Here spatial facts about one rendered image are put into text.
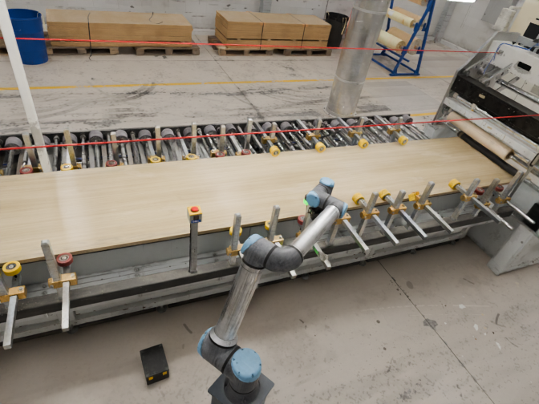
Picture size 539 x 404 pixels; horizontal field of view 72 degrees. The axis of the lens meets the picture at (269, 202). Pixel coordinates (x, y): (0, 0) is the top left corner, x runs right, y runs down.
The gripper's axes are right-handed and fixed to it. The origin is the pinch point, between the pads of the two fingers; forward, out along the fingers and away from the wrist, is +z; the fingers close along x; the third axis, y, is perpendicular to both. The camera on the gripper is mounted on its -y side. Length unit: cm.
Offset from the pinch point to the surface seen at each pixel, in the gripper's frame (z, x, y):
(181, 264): 40, -22, 83
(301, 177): 11, -64, -22
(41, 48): 79, -542, 199
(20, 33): 54, -533, 221
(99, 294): 32, -4, 134
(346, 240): 31.0, -6.9, -37.6
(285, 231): 31.6, -27.6, 4.4
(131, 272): 40, -22, 115
